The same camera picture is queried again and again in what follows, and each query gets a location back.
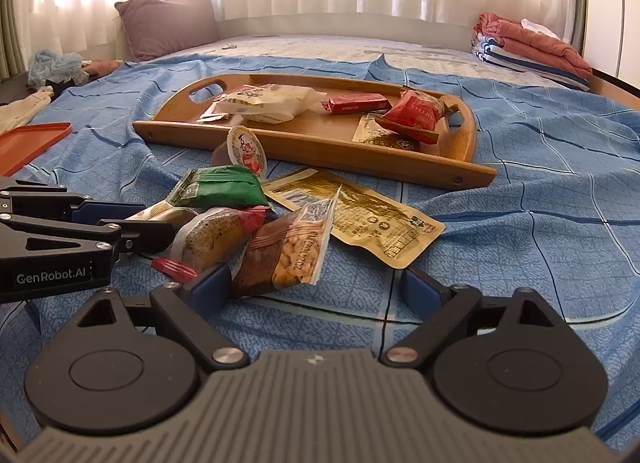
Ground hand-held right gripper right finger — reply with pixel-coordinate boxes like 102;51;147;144
382;267;567;370

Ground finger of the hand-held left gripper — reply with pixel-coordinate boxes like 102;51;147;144
0;176;147;224
0;215;177;266

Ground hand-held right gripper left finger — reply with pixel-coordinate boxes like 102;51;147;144
75;263;252;371

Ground polka dot snack packet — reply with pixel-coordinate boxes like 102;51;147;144
124;203;197;224

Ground clear bread packet red ends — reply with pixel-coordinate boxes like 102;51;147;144
151;207;272;285

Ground brown peanut packet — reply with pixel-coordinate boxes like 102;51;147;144
231;187;342;300

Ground yellow-brown snack packet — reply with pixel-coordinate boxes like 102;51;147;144
261;168;447;270
351;113;442;152

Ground green snack packet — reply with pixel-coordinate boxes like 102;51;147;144
166;164;272;210

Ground jelly cup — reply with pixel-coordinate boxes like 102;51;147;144
211;125;268;177

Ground red crinkled snack packet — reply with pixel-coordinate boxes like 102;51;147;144
375;88;447;144

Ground wooden tray with handles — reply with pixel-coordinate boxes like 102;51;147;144
132;73;498;190

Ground white flower cake packet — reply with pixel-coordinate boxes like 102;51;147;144
210;84;328;124

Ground orange plastic tray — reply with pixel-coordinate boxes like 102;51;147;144
0;123;73;177

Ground beige cloth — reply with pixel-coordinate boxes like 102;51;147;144
0;85;54;137

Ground pink crumpled cloth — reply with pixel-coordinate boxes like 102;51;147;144
81;59;124;78

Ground blue checked bedsheet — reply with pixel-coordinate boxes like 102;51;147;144
0;54;640;449

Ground blue crumpled cloth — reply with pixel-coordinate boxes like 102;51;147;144
27;49;87;90

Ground purple pillow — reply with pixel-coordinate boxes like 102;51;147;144
114;0;221;62

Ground green curtain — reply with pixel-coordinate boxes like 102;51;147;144
0;0;27;82

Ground blue white striped folded cloth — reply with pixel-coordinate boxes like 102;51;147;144
472;33;592;92

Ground grey quilted mattress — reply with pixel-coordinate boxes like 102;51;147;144
150;33;566;88

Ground folded blankets pile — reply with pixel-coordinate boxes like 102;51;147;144
476;13;594;80

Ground wooden bed frame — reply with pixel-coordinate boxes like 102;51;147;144
589;68;640;111

